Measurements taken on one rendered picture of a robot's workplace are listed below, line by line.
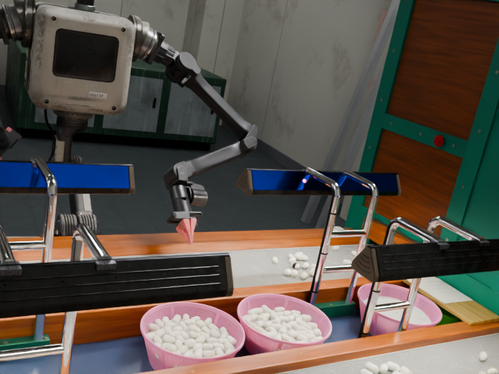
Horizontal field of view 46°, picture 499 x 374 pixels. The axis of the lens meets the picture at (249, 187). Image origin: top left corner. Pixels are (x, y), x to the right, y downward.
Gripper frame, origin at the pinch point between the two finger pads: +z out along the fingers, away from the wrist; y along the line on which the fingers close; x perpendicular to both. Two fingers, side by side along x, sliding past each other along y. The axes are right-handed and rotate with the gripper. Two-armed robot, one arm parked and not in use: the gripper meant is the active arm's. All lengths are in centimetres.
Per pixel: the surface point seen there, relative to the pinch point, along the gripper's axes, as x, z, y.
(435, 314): -22, 40, 67
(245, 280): -0.1, 14.5, 15.9
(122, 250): 13.3, -4.3, -17.3
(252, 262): 7.3, 5.2, 25.5
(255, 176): -28.4, -6.7, 11.0
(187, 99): 282, -309, 188
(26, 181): -27, -4, -54
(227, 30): 316, -468, 299
